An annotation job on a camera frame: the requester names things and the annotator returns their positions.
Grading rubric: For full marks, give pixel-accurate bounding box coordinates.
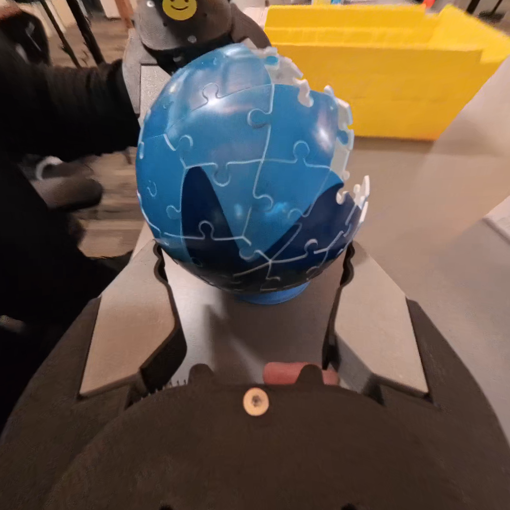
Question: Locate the person's black clothing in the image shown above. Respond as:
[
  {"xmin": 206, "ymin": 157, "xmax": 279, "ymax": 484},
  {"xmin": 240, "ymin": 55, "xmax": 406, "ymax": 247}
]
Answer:
[{"xmin": 0, "ymin": 159, "xmax": 134, "ymax": 423}]

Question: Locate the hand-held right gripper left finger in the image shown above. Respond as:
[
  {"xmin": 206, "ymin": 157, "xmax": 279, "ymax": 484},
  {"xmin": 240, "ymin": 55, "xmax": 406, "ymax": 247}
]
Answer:
[{"xmin": 79, "ymin": 238, "xmax": 189, "ymax": 397}]

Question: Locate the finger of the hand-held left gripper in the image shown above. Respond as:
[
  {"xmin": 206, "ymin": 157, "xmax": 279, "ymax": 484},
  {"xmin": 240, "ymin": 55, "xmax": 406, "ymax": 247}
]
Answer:
[{"xmin": 139, "ymin": 63, "xmax": 173, "ymax": 121}]

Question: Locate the wooden furniture leg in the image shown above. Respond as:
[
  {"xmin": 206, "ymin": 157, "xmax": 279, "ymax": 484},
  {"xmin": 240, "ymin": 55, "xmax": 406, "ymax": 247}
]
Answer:
[{"xmin": 113, "ymin": 0, "xmax": 134, "ymax": 31}]

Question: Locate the person's left forearm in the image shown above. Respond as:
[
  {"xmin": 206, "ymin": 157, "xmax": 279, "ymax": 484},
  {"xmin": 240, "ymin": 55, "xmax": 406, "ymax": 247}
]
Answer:
[{"xmin": 0, "ymin": 30, "xmax": 140, "ymax": 160}]

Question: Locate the black tripod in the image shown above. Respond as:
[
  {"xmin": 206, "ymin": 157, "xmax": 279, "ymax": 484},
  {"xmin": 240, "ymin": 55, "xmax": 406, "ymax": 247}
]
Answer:
[{"xmin": 38, "ymin": 0, "xmax": 107, "ymax": 68}]

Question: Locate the dark shoe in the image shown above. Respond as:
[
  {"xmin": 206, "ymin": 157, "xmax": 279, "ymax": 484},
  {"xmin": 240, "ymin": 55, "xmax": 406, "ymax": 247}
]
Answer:
[{"xmin": 35, "ymin": 156, "xmax": 105, "ymax": 210}]

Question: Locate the blue puzzle ball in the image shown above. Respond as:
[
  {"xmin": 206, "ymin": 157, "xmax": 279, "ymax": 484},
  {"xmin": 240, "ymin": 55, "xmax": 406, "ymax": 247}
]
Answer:
[{"xmin": 135, "ymin": 42, "xmax": 371, "ymax": 297}]

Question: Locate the blue ball stand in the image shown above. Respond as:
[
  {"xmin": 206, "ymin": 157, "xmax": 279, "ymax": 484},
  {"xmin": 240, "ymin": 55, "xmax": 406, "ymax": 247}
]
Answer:
[{"xmin": 235, "ymin": 281, "xmax": 312, "ymax": 306}]

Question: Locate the yellow plastic bin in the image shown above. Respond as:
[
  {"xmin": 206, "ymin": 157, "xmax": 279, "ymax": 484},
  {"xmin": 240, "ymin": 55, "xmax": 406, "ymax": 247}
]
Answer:
[{"xmin": 263, "ymin": 3, "xmax": 510, "ymax": 142}]

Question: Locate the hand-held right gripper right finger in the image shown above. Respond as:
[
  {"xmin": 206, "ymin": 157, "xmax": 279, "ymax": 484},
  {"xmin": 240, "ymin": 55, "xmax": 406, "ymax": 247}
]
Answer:
[{"xmin": 322, "ymin": 242, "xmax": 431, "ymax": 395}]

